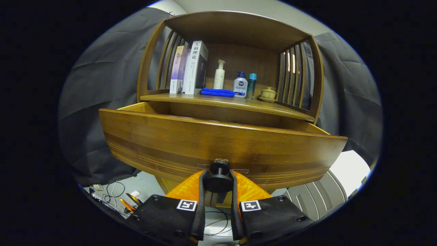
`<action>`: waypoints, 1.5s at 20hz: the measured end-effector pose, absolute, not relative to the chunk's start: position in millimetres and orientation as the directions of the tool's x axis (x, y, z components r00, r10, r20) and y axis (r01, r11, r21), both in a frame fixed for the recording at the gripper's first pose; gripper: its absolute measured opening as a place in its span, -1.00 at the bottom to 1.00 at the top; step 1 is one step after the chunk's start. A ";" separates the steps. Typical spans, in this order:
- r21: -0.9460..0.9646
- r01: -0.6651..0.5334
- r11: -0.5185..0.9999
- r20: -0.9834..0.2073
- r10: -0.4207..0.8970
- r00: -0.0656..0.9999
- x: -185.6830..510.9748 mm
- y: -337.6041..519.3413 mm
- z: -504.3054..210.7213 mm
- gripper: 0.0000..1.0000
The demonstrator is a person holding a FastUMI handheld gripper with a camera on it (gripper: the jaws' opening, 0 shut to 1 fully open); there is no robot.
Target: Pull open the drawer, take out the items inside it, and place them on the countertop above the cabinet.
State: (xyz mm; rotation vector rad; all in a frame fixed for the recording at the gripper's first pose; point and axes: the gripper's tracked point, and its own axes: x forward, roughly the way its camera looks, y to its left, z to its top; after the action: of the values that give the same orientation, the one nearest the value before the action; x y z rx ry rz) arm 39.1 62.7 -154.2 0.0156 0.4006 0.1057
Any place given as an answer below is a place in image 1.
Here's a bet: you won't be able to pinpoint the wooden drawer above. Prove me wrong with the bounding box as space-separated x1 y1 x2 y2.
98 101 348 193

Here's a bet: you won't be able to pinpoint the black drawer knob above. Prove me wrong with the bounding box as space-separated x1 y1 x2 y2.
203 159 234 193

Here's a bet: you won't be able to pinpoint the wooden countertop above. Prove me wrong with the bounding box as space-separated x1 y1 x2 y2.
140 92 315 123

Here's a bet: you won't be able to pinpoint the thin looped cable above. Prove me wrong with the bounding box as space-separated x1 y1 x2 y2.
102 180 126 207

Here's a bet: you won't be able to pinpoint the white sheet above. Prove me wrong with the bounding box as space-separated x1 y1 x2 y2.
329 150 371 199

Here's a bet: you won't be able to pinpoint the purple book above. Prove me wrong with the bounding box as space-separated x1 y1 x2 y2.
169 45 189 94

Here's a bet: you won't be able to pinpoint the orange yellow tool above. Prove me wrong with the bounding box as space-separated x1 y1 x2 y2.
119 193 140 214

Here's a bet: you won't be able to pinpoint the teal bottle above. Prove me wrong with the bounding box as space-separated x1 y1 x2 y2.
246 73 257 100

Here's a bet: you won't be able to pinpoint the beige lidded teacup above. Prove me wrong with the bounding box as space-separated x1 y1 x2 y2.
258 87 278 103

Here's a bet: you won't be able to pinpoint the white bottle with blue pump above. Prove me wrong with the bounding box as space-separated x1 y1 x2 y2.
233 71 248 99

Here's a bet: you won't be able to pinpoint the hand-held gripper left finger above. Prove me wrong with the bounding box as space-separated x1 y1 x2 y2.
126 170 208 246

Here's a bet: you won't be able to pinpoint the white book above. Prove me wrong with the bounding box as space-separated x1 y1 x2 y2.
184 40 209 95

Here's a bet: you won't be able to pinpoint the wooden cabinet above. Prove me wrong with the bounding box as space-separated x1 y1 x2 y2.
137 10 325 209

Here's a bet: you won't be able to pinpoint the blue folded cloth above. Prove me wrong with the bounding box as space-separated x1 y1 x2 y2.
200 87 235 97

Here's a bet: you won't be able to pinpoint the black floor cables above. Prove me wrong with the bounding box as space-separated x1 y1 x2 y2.
205 207 232 238

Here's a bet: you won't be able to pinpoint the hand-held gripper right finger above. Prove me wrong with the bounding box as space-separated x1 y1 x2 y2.
229 170 314 246

